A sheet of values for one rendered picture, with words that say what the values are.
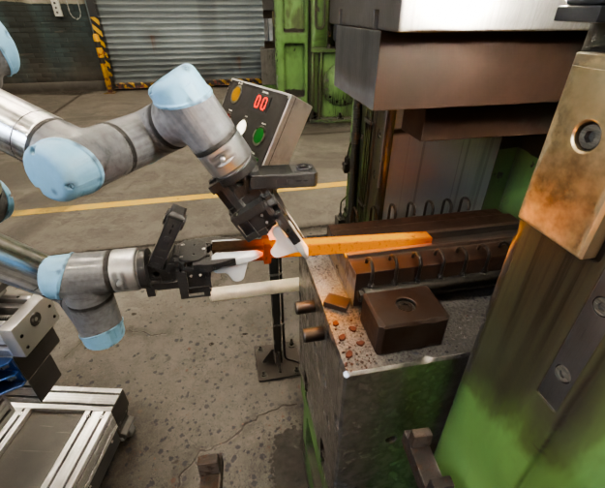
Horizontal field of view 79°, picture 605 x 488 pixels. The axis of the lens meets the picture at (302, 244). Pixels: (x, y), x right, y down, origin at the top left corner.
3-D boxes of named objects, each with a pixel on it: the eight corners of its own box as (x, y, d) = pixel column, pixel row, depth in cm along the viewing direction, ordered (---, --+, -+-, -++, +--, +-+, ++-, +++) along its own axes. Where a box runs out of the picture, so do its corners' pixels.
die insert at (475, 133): (420, 141, 58) (427, 102, 55) (400, 129, 64) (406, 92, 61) (583, 132, 63) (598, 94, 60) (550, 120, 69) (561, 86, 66)
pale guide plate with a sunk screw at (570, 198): (578, 260, 35) (677, 64, 26) (515, 216, 42) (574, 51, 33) (597, 258, 35) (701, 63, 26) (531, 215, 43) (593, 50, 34)
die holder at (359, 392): (331, 507, 80) (345, 375, 56) (299, 367, 112) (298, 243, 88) (554, 456, 90) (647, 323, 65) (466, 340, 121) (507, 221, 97)
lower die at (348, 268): (352, 306, 69) (356, 270, 65) (326, 249, 86) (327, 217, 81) (547, 279, 76) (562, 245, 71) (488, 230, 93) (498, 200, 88)
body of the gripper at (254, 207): (247, 225, 69) (207, 173, 62) (287, 200, 68) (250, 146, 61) (251, 246, 62) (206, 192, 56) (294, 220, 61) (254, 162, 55)
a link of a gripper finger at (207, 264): (236, 256, 67) (187, 259, 66) (235, 248, 66) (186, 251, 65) (236, 271, 63) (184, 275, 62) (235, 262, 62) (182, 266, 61)
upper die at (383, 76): (372, 111, 50) (380, 30, 45) (333, 85, 66) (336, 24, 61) (630, 99, 57) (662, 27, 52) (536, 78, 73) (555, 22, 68)
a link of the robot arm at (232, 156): (236, 123, 59) (239, 137, 52) (252, 146, 61) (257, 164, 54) (197, 148, 59) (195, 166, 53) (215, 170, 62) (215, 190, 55)
